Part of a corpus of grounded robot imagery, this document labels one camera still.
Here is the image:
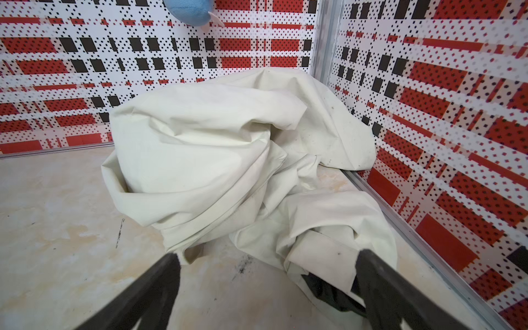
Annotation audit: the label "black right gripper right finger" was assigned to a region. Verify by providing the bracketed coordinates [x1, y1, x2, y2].
[356, 249, 467, 329]

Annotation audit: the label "cream white zip jacket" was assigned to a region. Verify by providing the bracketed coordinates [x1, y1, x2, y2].
[102, 67, 397, 318]

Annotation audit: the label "hanging doll blue pants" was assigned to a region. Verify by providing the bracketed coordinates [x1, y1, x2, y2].
[163, 0, 225, 27]

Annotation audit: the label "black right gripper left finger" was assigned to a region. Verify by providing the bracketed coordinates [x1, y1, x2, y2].
[77, 253, 181, 329]

